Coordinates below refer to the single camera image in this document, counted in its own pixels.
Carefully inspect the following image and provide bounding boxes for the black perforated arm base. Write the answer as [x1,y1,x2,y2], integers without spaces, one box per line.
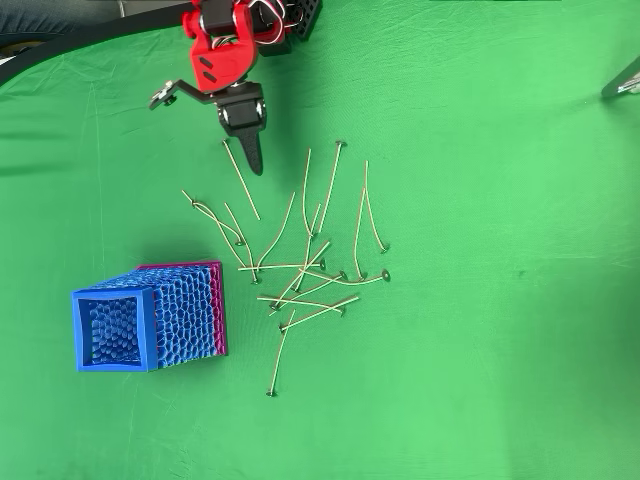
[289,0,324,42]

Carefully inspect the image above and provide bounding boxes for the straight candle wick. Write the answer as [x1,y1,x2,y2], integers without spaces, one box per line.
[221,138,262,221]

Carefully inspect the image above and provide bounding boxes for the blue and pink lattice box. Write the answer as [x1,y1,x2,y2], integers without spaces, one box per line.
[71,259,229,374]

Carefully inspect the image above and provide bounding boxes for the black cloth rim band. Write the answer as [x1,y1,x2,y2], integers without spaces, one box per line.
[0,0,194,89]

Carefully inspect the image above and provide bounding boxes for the blue jeans leg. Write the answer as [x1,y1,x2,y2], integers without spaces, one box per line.
[0,0,126,51]

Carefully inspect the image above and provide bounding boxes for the green cloth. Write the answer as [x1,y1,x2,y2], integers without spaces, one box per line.
[0,0,640,480]

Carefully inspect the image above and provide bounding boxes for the chrome metal stand pole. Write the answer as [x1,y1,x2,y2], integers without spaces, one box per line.
[601,53,640,100]

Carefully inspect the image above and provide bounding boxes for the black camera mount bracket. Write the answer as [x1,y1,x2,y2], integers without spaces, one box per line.
[169,78,221,106]

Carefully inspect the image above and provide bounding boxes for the white red arm servo cable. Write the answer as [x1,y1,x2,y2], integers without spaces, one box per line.
[247,0,291,51]

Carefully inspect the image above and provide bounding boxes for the small wrist camera board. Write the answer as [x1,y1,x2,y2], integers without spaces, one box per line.
[148,79,177,111]

